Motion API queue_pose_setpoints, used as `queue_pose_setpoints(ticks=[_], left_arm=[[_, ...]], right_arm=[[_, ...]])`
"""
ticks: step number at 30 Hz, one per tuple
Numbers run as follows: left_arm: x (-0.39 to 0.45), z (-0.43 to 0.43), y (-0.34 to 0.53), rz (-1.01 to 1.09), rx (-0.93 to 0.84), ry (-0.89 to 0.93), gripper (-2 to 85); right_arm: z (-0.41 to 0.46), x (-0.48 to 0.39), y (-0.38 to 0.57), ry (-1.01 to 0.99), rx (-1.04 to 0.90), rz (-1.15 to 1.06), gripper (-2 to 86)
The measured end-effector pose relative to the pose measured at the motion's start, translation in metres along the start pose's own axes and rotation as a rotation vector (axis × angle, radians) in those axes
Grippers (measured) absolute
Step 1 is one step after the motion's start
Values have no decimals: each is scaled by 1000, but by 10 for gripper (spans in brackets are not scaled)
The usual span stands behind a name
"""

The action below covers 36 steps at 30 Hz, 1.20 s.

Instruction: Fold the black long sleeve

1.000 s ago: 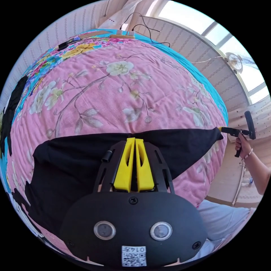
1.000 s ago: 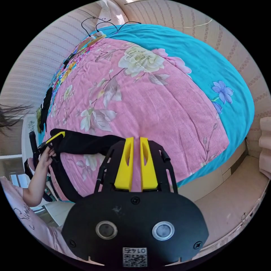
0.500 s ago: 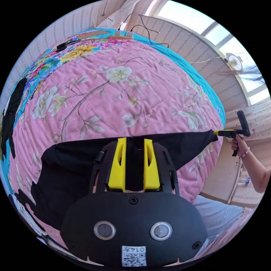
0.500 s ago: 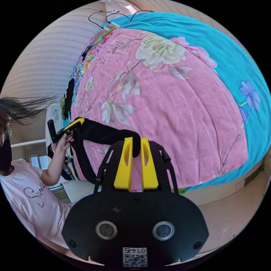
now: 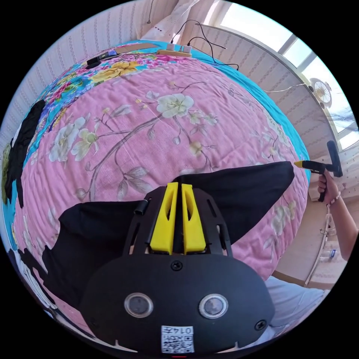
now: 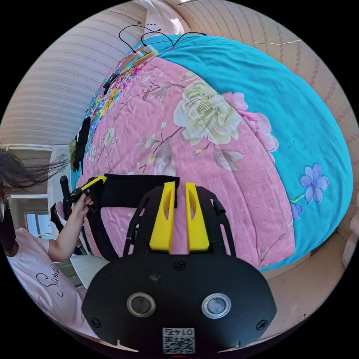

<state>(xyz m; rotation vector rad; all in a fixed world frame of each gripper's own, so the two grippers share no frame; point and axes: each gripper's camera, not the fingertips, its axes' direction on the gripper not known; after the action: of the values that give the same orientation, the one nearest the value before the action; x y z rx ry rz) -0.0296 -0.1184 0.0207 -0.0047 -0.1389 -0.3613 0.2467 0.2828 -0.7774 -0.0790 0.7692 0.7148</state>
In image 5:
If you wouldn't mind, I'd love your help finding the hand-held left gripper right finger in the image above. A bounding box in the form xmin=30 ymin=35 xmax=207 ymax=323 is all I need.
xmin=181 ymin=184 xmax=208 ymax=255

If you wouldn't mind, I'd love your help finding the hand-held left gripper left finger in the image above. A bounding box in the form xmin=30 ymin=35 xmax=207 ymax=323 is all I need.
xmin=150 ymin=182 xmax=179 ymax=255

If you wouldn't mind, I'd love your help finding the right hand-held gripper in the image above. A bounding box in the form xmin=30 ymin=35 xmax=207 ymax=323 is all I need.
xmin=294 ymin=160 xmax=337 ymax=203

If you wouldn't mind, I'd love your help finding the black long sleeve shirt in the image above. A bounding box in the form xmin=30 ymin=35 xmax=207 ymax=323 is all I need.
xmin=41 ymin=160 xmax=295 ymax=311

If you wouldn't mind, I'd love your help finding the person's right forearm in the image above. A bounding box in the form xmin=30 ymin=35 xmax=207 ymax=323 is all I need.
xmin=327 ymin=193 xmax=359 ymax=262

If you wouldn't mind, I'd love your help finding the person's right hand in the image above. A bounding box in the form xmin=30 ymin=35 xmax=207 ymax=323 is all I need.
xmin=317 ymin=171 xmax=341 ymax=205

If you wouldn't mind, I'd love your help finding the small white fan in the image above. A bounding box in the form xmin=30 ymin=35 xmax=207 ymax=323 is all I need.
xmin=309 ymin=77 xmax=334 ymax=109

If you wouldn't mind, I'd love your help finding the bed with pink floral quilt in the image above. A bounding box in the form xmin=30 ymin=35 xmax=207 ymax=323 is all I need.
xmin=6 ymin=40 xmax=312 ymax=337

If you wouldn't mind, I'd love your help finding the clear plastic bottle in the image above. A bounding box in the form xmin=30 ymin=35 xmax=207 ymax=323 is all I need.
xmin=322 ymin=246 xmax=345 ymax=262

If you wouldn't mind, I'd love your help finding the person's body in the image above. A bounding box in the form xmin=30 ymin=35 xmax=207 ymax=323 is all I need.
xmin=254 ymin=276 xmax=332 ymax=347

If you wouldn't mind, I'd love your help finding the window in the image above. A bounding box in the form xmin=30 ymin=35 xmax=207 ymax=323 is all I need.
xmin=217 ymin=0 xmax=359 ymax=151

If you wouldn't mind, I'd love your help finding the pile of clothes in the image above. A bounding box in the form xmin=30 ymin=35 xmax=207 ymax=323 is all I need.
xmin=1 ymin=99 xmax=47 ymax=209

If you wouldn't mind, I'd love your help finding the yellow power strip with chargers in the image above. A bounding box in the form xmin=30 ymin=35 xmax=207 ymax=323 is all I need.
xmin=156 ymin=42 xmax=193 ymax=58

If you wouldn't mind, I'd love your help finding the black flat device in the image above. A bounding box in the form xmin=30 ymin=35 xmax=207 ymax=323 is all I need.
xmin=85 ymin=50 xmax=117 ymax=70

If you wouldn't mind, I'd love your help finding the brown cardboard strip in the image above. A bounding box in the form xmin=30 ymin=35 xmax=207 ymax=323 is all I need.
xmin=114 ymin=42 xmax=159 ymax=54

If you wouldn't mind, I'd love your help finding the white curtain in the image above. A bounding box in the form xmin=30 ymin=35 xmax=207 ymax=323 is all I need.
xmin=140 ymin=0 xmax=209 ymax=43

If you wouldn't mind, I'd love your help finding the black charging cable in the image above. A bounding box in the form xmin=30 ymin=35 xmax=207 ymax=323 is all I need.
xmin=170 ymin=20 xmax=201 ymax=45
xmin=187 ymin=36 xmax=239 ymax=71

